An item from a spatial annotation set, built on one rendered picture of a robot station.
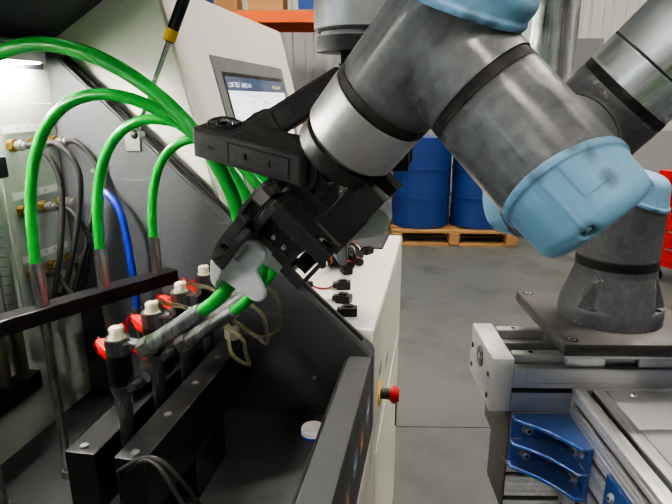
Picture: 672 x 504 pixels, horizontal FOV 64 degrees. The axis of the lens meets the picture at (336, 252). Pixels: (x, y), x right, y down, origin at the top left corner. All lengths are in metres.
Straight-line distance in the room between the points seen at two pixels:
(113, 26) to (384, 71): 0.73
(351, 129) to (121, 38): 0.69
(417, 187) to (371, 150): 4.93
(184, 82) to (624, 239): 0.72
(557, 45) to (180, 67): 0.59
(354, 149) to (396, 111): 0.04
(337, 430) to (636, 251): 0.49
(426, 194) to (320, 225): 4.89
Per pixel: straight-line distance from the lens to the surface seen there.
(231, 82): 1.14
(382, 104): 0.35
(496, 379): 0.87
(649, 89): 0.44
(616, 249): 0.87
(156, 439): 0.71
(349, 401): 0.80
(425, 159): 5.26
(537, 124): 0.32
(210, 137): 0.46
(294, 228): 0.42
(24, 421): 1.04
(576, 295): 0.90
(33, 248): 0.80
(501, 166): 0.32
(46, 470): 0.98
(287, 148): 0.43
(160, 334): 0.60
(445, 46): 0.33
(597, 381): 0.93
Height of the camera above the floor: 1.37
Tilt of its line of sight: 16 degrees down
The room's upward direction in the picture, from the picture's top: straight up
